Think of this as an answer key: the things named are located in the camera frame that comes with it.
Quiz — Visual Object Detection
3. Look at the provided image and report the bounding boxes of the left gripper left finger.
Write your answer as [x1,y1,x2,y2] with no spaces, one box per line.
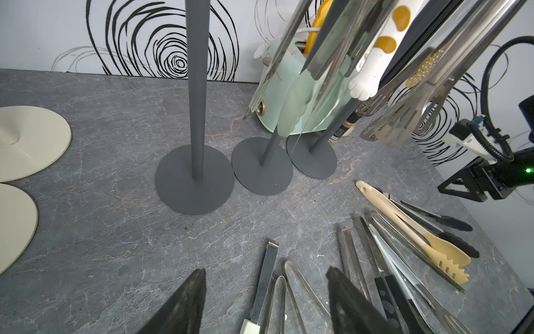
[138,269,207,333]

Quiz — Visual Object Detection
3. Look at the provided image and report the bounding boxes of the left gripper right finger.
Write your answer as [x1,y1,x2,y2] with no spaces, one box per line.
[326,267,396,334]

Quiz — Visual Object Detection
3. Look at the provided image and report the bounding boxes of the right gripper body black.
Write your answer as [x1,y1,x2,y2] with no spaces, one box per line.
[437,156,533,203]

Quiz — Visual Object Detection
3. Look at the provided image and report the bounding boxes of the black steel tongs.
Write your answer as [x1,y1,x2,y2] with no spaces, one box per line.
[381,191,481,259]

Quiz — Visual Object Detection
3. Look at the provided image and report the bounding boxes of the beige plastic tongs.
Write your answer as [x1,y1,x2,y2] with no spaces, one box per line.
[355,180,471,285]

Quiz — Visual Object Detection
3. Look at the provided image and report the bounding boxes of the plain steel serving tongs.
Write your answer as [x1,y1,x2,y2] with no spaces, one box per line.
[354,47,435,117]

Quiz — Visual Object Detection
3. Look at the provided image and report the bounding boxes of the grey utensil rack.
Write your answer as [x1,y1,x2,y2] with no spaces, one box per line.
[232,1,348,195]
[155,1,235,215]
[286,1,462,179]

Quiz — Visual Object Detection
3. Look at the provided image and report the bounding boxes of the steel slotted tongs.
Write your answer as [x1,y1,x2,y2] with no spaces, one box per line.
[276,1,397,138]

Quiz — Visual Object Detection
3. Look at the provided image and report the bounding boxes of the large steel tongs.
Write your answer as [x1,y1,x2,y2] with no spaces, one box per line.
[243,0,312,120]

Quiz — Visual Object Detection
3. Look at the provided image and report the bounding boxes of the cream utensil rack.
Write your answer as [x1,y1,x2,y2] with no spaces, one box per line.
[1,106,72,182]
[1,184,38,274]

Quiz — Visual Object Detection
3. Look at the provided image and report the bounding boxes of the black tweezer tongs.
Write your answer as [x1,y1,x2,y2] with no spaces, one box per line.
[337,219,426,333]

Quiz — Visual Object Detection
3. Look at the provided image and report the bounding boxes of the small brown spice jar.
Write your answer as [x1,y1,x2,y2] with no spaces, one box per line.
[328,113,362,144]

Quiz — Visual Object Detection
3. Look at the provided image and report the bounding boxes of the mint green toaster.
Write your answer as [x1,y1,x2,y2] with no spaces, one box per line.
[257,38,357,135]

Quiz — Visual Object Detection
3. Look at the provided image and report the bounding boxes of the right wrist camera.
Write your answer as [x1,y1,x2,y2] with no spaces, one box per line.
[443,116,513,165]

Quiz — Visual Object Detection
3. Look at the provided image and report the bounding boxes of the white handled slim tongs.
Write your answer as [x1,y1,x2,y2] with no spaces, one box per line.
[365,211,471,333]

